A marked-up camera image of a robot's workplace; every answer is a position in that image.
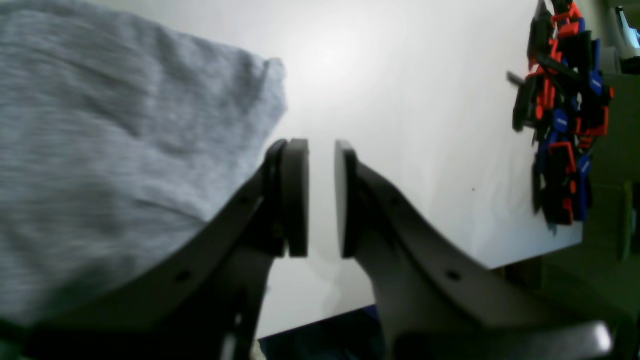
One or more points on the grey T-shirt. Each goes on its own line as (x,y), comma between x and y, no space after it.
(120,140)

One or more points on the red blue black clip pile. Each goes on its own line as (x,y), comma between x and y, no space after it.
(566,101)

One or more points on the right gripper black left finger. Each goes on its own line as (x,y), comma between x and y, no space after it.
(204,302)

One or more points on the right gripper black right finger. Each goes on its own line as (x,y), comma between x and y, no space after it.
(433,301)

